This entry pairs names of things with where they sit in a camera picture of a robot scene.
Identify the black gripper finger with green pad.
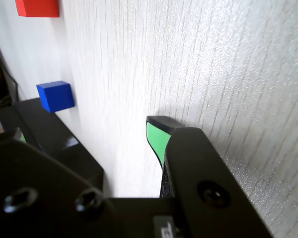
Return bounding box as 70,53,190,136
146,116,275,238

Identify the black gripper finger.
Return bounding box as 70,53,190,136
0,127,120,238

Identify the red wooden cube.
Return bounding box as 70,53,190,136
15,0,60,18

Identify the blue wooden cube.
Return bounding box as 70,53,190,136
36,80,75,114

